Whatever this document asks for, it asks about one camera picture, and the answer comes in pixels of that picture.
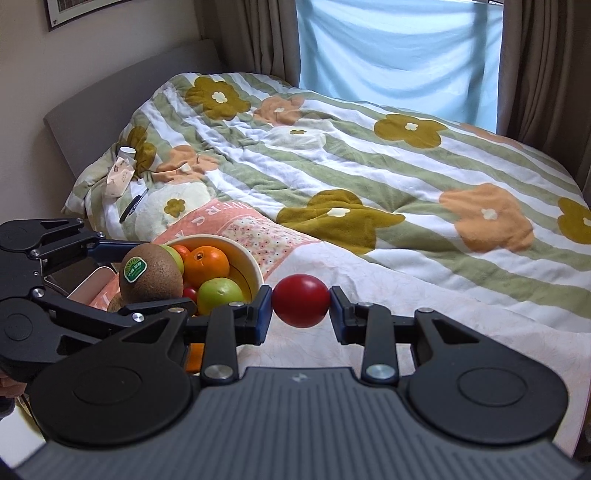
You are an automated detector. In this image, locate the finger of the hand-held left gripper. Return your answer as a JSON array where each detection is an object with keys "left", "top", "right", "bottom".
[
  {"left": 30, "top": 288, "right": 197, "bottom": 354},
  {"left": 28, "top": 219, "right": 134, "bottom": 264}
]

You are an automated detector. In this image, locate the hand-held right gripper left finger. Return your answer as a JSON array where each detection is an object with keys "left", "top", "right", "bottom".
[{"left": 121, "top": 285, "right": 274, "bottom": 384}]

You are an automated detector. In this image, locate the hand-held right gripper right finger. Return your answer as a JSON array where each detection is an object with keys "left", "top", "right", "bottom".
[{"left": 329, "top": 285, "right": 481, "bottom": 384}]

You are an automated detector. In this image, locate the white bowl with duck print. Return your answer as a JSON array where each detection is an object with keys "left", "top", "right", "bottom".
[{"left": 159, "top": 234, "right": 265, "bottom": 317}]

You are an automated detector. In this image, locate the large green apple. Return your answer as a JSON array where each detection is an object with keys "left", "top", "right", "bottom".
[{"left": 198, "top": 277, "right": 245, "bottom": 317}]

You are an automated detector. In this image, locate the brown kiwi with green sticker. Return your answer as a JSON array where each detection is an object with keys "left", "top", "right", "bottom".
[{"left": 119, "top": 244, "right": 184, "bottom": 305}]

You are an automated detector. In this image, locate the small green apple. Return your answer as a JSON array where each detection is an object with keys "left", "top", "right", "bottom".
[{"left": 161, "top": 244, "right": 184, "bottom": 271}]

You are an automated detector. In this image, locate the large orange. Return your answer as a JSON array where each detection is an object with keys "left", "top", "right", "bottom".
[{"left": 183, "top": 246, "right": 230, "bottom": 289}]

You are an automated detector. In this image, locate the person's left hand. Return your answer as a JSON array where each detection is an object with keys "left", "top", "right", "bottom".
[{"left": 0, "top": 375, "right": 27, "bottom": 398}]

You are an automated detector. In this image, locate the black pen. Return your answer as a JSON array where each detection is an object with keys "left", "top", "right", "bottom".
[{"left": 119, "top": 187, "right": 149, "bottom": 224}]

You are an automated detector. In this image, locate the beige snack packet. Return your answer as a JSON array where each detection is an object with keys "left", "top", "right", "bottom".
[{"left": 104, "top": 157, "right": 137, "bottom": 199}]

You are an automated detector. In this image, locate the pink white bed cover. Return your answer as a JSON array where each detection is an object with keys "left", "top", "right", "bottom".
[{"left": 88, "top": 198, "right": 588, "bottom": 457}]

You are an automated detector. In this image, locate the striped floral quilt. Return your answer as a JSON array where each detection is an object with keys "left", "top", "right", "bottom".
[{"left": 62, "top": 71, "right": 591, "bottom": 333}]

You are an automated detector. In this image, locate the grey headboard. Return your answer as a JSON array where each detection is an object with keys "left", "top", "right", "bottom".
[{"left": 43, "top": 39, "right": 222, "bottom": 204}]

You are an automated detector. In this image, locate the brown curtain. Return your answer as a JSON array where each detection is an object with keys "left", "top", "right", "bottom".
[
  {"left": 194, "top": 0, "right": 301, "bottom": 88},
  {"left": 496, "top": 0, "right": 591, "bottom": 181}
]

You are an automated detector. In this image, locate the light blue cloth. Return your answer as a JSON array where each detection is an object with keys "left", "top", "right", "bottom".
[{"left": 295, "top": 0, "right": 504, "bottom": 134}]

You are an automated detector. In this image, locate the framed wall picture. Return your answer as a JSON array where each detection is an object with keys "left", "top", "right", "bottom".
[{"left": 44, "top": 0, "right": 197, "bottom": 32}]

